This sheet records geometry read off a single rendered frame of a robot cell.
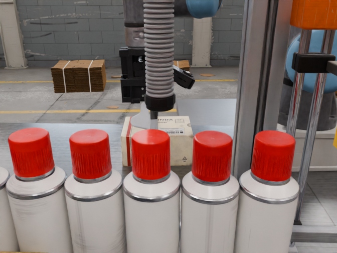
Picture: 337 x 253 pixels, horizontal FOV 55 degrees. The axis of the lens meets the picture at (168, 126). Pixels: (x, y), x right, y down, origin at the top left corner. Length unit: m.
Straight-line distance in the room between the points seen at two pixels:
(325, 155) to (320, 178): 0.06
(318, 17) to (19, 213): 0.31
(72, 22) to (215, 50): 2.47
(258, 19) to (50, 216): 0.29
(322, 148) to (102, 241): 0.57
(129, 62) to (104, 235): 0.47
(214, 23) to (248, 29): 5.42
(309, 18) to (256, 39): 0.08
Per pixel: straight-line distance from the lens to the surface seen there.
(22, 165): 0.30
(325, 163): 0.80
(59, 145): 0.89
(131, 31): 0.69
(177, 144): 0.72
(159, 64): 0.34
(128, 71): 0.72
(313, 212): 0.66
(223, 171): 0.27
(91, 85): 4.35
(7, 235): 0.35
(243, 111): 0.40
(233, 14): 5.85
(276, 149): 0.27
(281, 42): 0.39
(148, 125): 0.70
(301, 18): 0.33
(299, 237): 0.39
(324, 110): 0.76
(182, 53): 5.80
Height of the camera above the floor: 1.20
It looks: 22 degrees down
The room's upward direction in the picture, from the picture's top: straight up
